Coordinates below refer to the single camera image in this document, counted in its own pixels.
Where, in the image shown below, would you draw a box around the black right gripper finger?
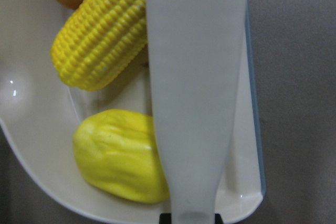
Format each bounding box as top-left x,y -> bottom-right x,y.
159,212 -> 222,224

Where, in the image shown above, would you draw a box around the beige hand brush black bristles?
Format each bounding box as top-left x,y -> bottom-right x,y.
146,0 -> 247,223

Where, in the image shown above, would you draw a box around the yellow toy corn cob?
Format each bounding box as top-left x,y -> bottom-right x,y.
50,0 -> 147,91

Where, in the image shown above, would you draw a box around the beige plastic dustpan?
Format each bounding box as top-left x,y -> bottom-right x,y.
1,0 -> 266,223

